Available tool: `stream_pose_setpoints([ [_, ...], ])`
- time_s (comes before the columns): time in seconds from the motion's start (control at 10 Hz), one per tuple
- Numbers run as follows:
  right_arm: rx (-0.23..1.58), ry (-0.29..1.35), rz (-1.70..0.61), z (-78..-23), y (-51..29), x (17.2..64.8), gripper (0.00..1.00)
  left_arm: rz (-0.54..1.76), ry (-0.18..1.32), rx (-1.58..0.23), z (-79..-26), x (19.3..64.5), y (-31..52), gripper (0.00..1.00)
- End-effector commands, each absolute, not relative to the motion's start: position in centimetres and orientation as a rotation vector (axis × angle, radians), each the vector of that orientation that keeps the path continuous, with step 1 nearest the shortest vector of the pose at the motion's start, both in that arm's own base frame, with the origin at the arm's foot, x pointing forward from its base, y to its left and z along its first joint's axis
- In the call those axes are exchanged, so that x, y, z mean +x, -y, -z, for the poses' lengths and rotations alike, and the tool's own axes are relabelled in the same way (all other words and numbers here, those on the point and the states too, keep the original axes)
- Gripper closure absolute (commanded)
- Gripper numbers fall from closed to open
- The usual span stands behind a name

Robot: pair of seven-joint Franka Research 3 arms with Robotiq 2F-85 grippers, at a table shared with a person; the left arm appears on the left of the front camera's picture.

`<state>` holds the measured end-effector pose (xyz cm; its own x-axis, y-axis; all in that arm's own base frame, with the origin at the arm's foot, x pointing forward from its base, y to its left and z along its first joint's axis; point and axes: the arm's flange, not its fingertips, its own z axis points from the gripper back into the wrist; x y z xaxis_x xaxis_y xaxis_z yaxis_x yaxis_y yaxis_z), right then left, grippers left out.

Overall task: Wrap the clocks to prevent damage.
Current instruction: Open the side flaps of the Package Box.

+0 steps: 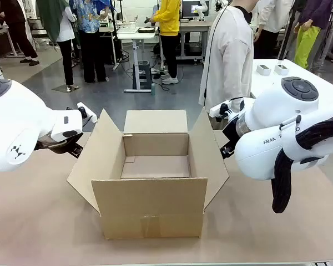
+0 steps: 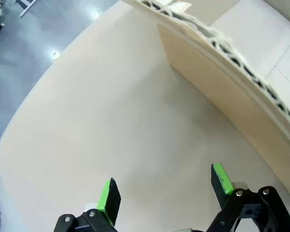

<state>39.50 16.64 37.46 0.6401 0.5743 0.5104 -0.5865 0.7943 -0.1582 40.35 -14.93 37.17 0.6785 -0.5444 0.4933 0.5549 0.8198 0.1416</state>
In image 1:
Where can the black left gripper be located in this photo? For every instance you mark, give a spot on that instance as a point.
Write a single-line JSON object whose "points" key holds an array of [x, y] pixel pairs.
{"points": [[58, 145]]}

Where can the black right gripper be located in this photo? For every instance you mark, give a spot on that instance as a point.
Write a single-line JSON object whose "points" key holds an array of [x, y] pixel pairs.
{"points": [[231, 133]]}

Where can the brown cardboard box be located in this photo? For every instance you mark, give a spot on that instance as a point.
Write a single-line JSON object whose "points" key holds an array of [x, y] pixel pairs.
{"points": [[150, 205]]}

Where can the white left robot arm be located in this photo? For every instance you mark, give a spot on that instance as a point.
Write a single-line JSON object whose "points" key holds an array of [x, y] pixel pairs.
{"points": [[16, 124]]}

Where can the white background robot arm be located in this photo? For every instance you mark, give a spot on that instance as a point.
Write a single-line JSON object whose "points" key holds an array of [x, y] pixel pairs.
{"points": [[204, 11]]}

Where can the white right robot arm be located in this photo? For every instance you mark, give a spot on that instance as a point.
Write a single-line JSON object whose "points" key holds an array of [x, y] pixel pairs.
{"points": [[266, 116]]}

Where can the person's left forearm white sleeve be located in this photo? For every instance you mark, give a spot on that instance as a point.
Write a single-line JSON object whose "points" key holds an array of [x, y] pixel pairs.
{"points": [[245, 80]]}

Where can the grey floor plate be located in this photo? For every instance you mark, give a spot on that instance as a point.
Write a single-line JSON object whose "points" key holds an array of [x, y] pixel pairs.
{"points": [[63, 88]]}

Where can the small white box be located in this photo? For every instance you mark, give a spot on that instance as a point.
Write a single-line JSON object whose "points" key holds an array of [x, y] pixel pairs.
{"points": [[263, 69], [281, 69]]}

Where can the person in white cardigan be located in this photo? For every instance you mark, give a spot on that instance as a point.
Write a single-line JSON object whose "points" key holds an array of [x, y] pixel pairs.
{"points": [[227, 50]]}

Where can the teal bottle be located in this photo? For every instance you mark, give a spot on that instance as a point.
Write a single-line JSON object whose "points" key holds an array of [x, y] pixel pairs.
{"points": [[153, 89]]}

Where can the bystander with green scarf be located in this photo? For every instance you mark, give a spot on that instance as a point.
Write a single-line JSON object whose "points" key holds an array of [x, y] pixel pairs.
{"points": [[65, 50]]}

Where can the bystander in blue floral shirt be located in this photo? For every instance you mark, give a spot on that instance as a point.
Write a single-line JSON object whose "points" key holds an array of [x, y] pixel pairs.
{"points": [[91, 50]]}

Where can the dark step stool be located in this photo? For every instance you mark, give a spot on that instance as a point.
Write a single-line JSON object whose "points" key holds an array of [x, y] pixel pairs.
{"points": [[143, 74]]}

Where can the grey workbench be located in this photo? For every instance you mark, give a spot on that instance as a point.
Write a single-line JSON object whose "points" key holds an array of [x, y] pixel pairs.
{"points": [[194, 26]]}

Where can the bystander in lime green trousers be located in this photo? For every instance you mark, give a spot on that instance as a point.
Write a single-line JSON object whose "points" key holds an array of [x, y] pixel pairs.
{"points": [[305, 44]]}

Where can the black pole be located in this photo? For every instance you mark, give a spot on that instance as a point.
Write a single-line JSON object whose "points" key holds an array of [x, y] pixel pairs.
{"points": [[287, 30]]}

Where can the bystander in black clothes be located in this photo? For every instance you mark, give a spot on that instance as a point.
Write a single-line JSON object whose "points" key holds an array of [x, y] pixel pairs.
{"points": [[19, 30]]}

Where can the bystander in grey trousers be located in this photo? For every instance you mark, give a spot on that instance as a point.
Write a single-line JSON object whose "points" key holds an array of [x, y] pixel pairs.
{"points": [[323, 52]]}

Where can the bystander in white jacket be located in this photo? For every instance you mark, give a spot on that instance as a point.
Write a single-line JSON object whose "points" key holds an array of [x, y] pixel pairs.
{"points": [[272, 16]]}

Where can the bystander in yellow hoodie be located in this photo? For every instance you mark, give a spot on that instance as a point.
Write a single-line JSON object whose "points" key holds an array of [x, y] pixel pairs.
{"points": [[169, 25]]}

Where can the wooden side desk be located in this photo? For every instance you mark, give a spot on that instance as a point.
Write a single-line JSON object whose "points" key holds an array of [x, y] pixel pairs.
{"points": [[0, 33]]}

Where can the computer monitor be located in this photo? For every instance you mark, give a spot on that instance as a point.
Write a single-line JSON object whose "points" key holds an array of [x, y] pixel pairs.
{"points": [[192, 8]]}

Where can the black tray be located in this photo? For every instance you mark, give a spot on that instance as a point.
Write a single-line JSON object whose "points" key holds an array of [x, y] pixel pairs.
{"points": [[146, 29]]}

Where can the white standing desk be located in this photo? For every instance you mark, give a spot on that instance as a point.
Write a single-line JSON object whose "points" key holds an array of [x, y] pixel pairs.
{"points": [[136, 36]]}

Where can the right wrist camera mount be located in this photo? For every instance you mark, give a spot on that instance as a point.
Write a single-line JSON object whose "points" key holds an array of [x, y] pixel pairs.
{"points": [[217, 109]]}

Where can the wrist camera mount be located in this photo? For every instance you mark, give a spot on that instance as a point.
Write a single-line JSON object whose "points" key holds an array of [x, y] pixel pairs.
{"points": [[87, 116], [217, 109]]}

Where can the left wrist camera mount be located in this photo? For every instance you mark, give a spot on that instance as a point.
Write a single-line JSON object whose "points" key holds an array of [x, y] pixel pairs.
{"points": [[87, 116]]}

